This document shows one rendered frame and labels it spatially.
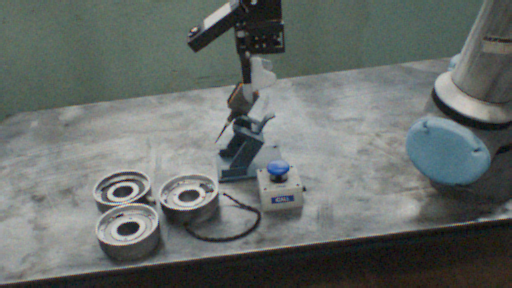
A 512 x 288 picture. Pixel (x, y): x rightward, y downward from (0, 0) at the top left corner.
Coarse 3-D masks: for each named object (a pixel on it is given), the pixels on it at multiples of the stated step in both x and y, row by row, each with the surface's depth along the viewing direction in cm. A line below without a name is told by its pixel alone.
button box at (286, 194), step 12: (264, 168) 107; (264, 180) 104; (276, 180) 103; (288, 180) 103; (300, 180) 103; (264, 192) 101; (276, 192) 101; (288, 192) 101; (300, 192) 101; (264, 204) 102; (276, 204) 102; (288, 204) 103; (300, 204) 103
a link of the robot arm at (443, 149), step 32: (480, 32) 75; (480, 64) 76; (448, 96) 81; (480, 96) 78; (416, 128) 84; (448, 128) 80; (480, 128) 79; (416, 160) 87; (448, 160) 83; (480, 160) 80
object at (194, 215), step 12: (180, 180) 109; (192, 180) 109; (204, 180) 108; (168, 192) 106; (180, 192) 106; (192, 192) 107; (204, 192) 105; (216, 192) 103; (180, 204) 103; (192, 204) 103; (204, 204) 100; (216, 204) 103; (168, 216) 102; (180, 216) 101; (192, 216) 101; (204, 216) 102
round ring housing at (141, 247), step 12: (132, 204) 103; (108, 216) 102; (120, 216) 103; (156, 216) 99; (96, 228) 98; (120, 228) 100; (132, 228) 102; (144, 228) 99; (156, 228) 97; (120, 240) 97; (144, 240) 95; (156, 240) 97; (108, 252) 96; (120, 252) 95; (132, 252) 95; (144, 252) 97
